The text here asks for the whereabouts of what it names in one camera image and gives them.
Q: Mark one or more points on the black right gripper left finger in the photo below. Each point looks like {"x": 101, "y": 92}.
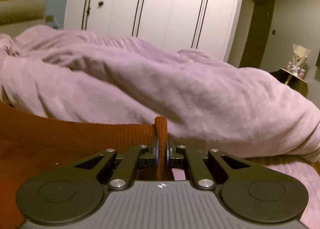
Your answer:
{"x": 128, "y": 165}

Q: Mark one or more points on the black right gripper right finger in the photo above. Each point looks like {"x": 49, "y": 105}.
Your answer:
{"x": 188, "y": 159}

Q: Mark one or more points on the rust brown knit garment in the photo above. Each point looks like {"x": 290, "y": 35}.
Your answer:
{"x": 31, "y": 145}

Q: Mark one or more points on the lilac fleece blanket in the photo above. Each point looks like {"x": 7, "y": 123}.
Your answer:
{"x": 80, "y": 76}

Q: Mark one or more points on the gold side table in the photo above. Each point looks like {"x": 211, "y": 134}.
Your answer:
{"x": 291, "y": 80}

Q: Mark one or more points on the dark wooden door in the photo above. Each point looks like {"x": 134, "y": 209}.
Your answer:
{"x": 258, "y": 34}

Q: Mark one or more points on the wrapped flower bouquet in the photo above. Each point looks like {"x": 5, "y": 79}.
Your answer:
{"x": 300, "y": 54}

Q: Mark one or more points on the white wardrobe with black handles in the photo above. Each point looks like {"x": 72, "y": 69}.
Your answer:
{"x": 206, "y": 25}

